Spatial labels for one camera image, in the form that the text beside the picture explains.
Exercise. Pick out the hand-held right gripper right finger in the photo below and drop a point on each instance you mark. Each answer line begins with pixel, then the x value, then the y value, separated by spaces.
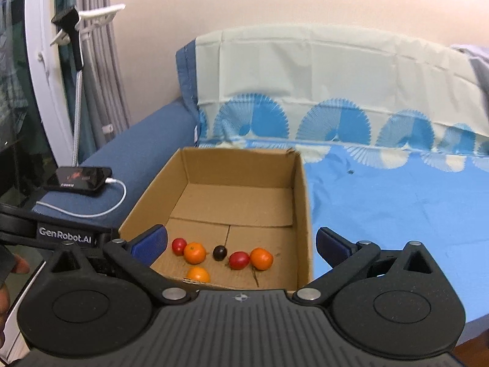
pixel 332 248

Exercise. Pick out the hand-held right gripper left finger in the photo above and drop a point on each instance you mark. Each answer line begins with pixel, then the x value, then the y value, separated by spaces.
pixel 151 242

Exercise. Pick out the round red cherry tomato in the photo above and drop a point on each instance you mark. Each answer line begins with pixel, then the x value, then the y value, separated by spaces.
pixel 178 246

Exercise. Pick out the small orange tangerine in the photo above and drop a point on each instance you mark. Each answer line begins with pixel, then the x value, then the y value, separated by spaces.
pixel 195 253
pixel 198 275

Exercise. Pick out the dark purple grape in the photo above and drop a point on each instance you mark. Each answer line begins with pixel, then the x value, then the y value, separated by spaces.
pixel 220 252

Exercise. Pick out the orange tangerine with stem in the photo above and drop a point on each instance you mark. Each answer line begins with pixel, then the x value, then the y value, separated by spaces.
pixel 261 259

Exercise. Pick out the oblong red cherry tomato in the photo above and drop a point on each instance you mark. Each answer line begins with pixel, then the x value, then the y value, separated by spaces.
pixel 239 260

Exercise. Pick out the brown cardboard box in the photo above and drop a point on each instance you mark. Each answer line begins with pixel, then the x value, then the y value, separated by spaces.
pixel 237 202

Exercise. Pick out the person's left hand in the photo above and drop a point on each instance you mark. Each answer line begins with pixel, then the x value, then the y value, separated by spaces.
pixel 21 265

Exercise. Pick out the blue fan-print sheet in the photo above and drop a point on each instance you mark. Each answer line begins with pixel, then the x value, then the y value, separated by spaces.
pixel 382 218

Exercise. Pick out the black smartphone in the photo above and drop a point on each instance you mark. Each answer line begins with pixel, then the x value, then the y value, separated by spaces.
pixel 76 177

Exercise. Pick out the blue fabric sofa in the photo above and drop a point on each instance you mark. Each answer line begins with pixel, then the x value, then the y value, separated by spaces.
pixel 145 141

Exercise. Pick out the white curtain clip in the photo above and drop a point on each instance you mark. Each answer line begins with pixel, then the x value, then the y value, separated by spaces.
pixel 107 127

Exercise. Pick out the hanging checked shirt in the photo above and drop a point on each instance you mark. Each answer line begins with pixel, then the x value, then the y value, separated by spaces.
pixel 9 84

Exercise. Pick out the grey curtain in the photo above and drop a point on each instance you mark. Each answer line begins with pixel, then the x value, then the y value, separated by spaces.
pixel 103 46

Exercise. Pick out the black garment steamer head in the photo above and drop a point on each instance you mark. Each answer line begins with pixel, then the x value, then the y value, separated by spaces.
pixel 68 19

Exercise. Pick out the grey cloth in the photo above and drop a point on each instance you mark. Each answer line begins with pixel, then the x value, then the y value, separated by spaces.
pixel 477 68

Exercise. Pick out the white arched door frame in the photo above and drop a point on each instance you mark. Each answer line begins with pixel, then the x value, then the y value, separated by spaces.
pixel 46 84

